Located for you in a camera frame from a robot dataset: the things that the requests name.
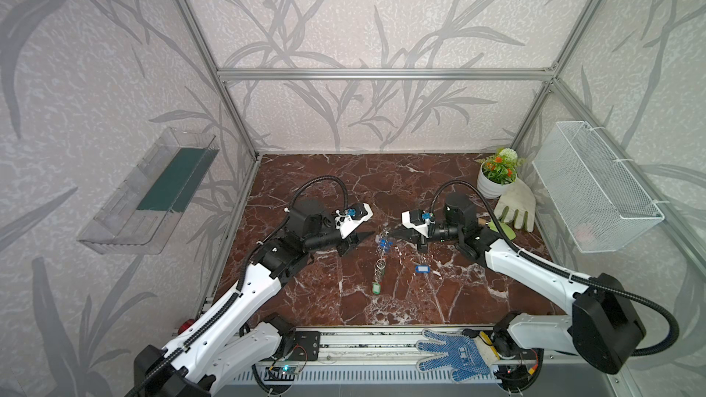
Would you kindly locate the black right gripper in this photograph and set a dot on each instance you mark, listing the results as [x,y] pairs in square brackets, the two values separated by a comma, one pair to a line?
[421,234]

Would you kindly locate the steel key ring disc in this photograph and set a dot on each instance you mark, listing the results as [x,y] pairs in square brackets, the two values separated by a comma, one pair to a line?
[385,244]

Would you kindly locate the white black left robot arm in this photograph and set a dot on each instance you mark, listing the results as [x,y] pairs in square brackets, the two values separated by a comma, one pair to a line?
[216,348]

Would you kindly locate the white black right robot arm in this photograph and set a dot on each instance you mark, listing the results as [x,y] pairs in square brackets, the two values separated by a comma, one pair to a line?
[603,324]

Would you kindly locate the white potted flower plant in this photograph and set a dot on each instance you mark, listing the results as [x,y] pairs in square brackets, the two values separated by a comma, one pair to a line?
[498,173]

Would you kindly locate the beige work glove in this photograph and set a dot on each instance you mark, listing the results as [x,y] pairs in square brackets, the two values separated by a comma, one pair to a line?
[517,206]

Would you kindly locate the blue dotted work glove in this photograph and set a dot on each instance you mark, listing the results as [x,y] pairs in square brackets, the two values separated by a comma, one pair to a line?
[459,352]

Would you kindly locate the green circuit board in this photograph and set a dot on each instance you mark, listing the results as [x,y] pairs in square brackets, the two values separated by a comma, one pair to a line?
[284,372]

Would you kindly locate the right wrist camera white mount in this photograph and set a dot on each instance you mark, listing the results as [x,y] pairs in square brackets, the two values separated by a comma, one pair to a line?
[418,220]

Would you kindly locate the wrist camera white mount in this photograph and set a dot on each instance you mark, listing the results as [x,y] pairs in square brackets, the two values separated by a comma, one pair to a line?
[418,220]
[349,220]

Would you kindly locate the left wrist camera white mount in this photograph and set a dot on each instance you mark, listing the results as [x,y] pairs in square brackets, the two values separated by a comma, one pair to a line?
[349,220]

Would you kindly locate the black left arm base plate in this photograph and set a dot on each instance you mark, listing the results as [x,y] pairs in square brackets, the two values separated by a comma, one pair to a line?
[299,346]

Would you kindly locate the white wire mesh basket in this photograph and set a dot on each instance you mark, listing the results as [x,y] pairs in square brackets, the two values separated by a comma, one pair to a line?
[601,202]

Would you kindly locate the clear plastic wall tray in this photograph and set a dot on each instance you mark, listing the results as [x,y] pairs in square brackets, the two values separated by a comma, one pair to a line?
[143,212]

